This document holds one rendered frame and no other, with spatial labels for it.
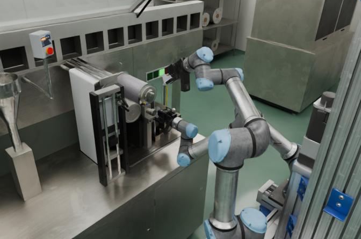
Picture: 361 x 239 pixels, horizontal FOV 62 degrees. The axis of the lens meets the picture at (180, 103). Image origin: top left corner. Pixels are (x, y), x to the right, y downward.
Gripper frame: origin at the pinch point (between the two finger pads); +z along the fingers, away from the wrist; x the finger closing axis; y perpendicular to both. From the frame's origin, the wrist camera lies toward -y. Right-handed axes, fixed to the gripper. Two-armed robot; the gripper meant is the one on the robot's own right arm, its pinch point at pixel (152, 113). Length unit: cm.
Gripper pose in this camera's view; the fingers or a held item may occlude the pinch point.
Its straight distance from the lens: 192.6
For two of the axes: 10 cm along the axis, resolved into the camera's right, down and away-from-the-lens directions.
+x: -6.8, 3.2, -6.6
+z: -7.3, -3.4, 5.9
